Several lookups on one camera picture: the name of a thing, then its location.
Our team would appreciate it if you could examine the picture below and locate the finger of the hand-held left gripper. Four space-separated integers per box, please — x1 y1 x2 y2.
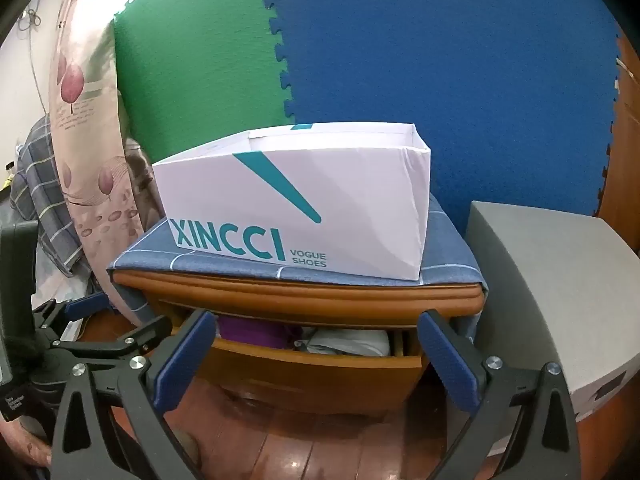
50 315 174 362
32 291 109 335

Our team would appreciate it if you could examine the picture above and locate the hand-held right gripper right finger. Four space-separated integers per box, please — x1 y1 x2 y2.
417 310 583 480

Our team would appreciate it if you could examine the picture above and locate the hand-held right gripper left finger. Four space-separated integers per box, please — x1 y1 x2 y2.
50 309 218 480

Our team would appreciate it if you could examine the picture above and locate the purple underwear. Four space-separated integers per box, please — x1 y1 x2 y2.
217 315 297 352

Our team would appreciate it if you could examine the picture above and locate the white underwear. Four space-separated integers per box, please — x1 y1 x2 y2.
295 327 392 359

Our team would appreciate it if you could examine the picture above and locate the white shoe box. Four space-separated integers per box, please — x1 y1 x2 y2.
151 122 432 281

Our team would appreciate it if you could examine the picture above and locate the blue checked cloth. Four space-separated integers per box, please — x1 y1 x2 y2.
106 192 490 346

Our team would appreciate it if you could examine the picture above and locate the grey box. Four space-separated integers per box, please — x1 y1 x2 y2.
465 201 640 422

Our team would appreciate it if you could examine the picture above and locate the wooden nightstand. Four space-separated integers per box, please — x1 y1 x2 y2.
114 270 487 417

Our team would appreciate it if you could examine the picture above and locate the floral pink pillow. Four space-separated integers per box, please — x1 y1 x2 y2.
50 0 167 332

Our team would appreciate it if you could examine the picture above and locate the wooden door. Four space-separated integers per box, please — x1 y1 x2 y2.
594 35 640 252

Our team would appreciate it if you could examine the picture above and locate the green foam mat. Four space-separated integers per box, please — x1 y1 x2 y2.
112 0 301 161

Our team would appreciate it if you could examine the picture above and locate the blue foam mat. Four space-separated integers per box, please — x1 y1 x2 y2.
260 0 622 236

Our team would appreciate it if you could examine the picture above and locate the thin wall cable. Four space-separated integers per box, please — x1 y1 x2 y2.
15 0 57 117

